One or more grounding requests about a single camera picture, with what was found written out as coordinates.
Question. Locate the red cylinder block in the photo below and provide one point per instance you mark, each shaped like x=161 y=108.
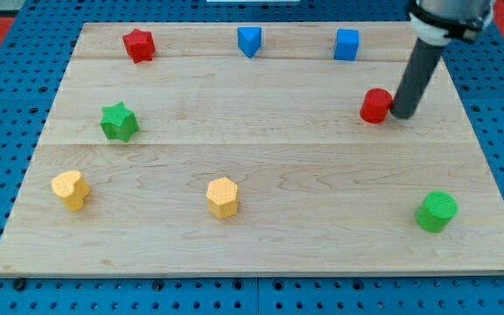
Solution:
x=375 y=106

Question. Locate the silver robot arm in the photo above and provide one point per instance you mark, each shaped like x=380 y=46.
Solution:
x=437 y=22

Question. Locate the yellow hexagon block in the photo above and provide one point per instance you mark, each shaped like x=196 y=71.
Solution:
x=222 y=197

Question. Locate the wooden board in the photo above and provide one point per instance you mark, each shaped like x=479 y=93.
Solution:
x=321 y=193

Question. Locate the blue triangle block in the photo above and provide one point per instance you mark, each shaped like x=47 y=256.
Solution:
x=249 y=39

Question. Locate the green star block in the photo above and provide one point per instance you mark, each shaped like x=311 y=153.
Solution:
x=118 y=122

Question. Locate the blue cube block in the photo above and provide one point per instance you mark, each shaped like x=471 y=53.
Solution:
x=346 y=44

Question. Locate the red star block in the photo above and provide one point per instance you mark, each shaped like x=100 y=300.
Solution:
x=139 y=45

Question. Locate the yellow heart block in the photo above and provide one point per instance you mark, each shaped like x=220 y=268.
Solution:
x=72 y=189

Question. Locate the green cylinder block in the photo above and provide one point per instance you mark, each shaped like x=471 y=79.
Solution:
x=436 y=211

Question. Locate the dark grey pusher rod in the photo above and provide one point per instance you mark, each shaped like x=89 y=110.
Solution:
x=422 y=63

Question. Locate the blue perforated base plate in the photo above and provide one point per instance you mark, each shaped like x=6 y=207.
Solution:
x=33 y=59

